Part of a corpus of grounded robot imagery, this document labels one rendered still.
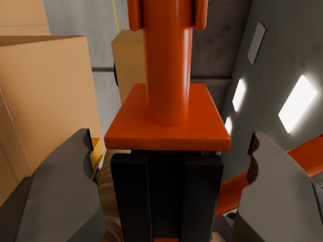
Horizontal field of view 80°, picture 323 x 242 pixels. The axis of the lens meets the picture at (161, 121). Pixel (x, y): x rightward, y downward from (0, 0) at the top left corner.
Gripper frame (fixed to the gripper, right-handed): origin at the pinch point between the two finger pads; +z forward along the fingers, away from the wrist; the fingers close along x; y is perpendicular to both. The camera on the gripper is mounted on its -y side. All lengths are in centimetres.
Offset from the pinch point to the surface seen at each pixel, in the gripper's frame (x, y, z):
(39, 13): -53, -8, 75
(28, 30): -53, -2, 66
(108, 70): -57, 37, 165
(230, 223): 8.3, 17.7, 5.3
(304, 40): 290, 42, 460
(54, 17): -107, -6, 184
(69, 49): -13.1, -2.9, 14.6
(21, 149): -13.1, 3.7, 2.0
